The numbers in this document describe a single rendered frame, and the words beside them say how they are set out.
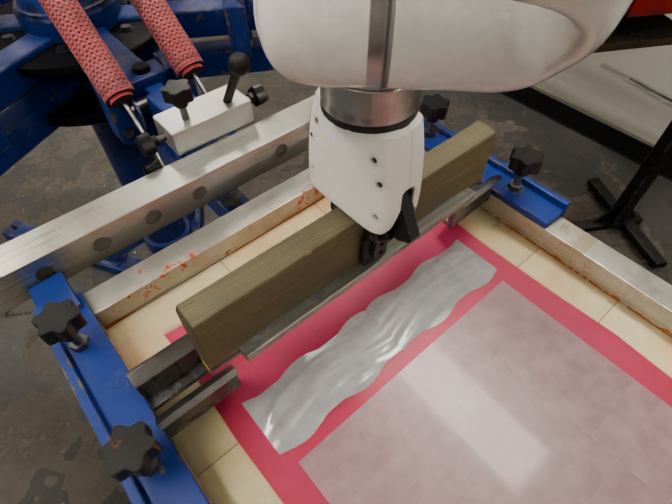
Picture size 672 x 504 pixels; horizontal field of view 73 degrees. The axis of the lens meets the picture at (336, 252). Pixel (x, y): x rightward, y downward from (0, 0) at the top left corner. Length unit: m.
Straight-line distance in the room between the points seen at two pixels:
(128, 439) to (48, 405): 1.36
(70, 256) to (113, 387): 0.18
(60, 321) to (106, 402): 0.09
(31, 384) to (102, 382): 1.33
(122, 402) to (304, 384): 0.18
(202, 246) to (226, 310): 0.25
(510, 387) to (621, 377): 0.13
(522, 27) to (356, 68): 0.07
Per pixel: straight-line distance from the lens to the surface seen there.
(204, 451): 0.52
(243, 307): 0.38
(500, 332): 0.59
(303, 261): 0.39
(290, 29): 0.22
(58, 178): 2.51
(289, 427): 0.51
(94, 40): 0.83
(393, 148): 0.33
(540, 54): 0.21
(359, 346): 0.54
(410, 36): 0.21
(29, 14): 1.12
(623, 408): 0.60
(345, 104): 0.32
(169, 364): 0.50
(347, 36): 0.21
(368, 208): 0.37
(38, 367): 1.88
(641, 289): 0.66
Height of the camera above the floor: 1.44
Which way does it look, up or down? 51 degrees down
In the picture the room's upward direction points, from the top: straight up
